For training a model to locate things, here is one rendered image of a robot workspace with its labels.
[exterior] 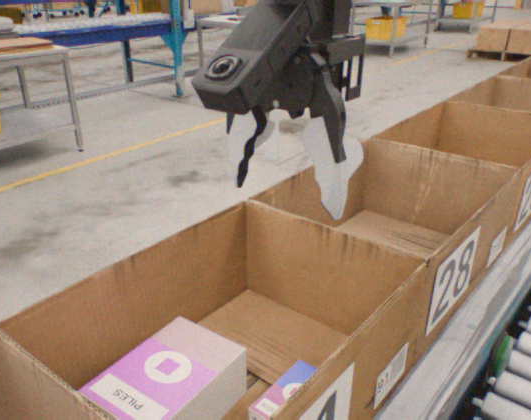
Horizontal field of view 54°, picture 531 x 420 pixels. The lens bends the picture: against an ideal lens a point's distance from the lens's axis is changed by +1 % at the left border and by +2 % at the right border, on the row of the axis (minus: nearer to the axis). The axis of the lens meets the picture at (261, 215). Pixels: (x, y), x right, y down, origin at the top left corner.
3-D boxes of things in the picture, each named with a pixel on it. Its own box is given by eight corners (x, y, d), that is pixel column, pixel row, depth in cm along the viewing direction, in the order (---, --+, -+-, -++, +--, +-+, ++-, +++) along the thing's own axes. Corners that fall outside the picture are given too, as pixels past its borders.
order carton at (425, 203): (412, 370, 70) (429, 262, 63) (245, 290, 87) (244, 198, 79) (503, 254, 98) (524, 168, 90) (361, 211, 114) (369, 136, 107)
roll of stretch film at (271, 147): (270, 154, 408) (271, 90, 386) (281, 157, 401) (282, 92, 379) (261, 157, 401) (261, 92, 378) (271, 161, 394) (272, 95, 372)
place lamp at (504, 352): (496, 389, 82) (505, 353, 79) (488, 384, 82) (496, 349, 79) (510, 364, 87) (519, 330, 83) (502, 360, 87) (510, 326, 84)
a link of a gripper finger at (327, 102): (362, 154, 42) (327, 48, 41) (352, 159, 41) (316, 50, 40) (317, 167, 45) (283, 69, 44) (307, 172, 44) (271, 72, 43)
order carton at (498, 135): (502, 255, 97) (523, 169, 90) (361, 211, 114) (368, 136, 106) (555, 189, 125) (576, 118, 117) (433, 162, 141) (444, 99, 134)
